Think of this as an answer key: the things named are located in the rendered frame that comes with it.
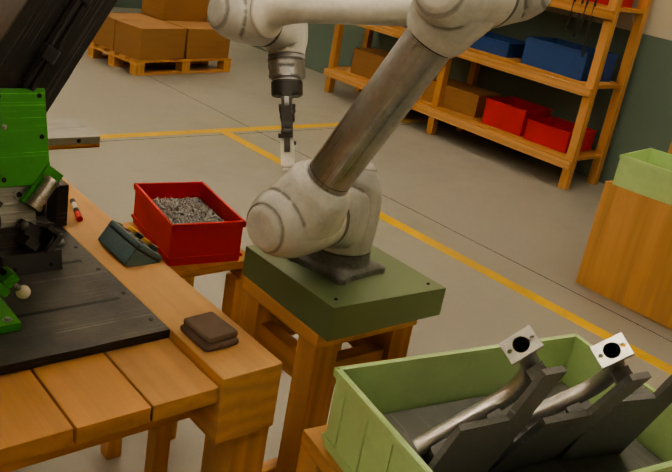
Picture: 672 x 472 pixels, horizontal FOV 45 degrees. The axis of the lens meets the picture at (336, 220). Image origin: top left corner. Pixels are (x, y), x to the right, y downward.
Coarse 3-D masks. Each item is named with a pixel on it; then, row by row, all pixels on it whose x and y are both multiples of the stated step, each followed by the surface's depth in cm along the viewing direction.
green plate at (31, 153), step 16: (0, 96) 170; (16, 96) 172; (32, 96) 175; (0, 112) 171; (16, 112) 173; (32, 112) 175; (0, 128) 171; (16, 128) 173; (32, 128) 175; (0, 144) 171; (16, 144) 174; (32, 144) 176; (0, 160) 172; (16, 160) 174; (32, 160) 176; (48, 160) 178; (0, 176) 172; (16, 176) 174; (32, 176) 177
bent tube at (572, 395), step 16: (592, 352) 128; (608, 352) 132; (624, 352) 126; (608, 368) 133; (592, 384) 138; (608, 384) 136; (544, 400) 140; (560, 400) 139; (576, 400) 139; (544, 416) 139
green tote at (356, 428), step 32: (448, 352) 161; (480, 352) 164; (544, 352) 174; (576, 352) 177; (352, 384) 144; (384, 384) 155; (416, 384) 159; (448, 384) 164; (480, 384) 168; (576, 384) 178; (352, 416) 144; (352, 448) 144; (384, 448) 135
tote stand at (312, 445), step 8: (304, 432) 157; (312, 432) 157; (320, 432) 158; (304, 440) 157; (312, 440) 155; (320, 440) 155; (304, 448) 158; (312, 448) 155; (320, 448) 153; (304, 456) 158; (312, 456) 155; (320, 456) 152; (328, 456) 151; (304, 464) 158; (312, 464) 155; (320, 464) 152; (328, 464) 150; (336, 464) 149
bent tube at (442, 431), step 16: (512, 336) 122; (528, 336) 121; (512, 352) 121; (528, 352) 120; (528, 368) 125; (512, 384) 131; (528, 384) 129; (496, 400) 131; (512, 400) 131; (464, 416) 132; (480, 416) 131; (432, 432) 132; (448, 432) 131; (416, 448) 131
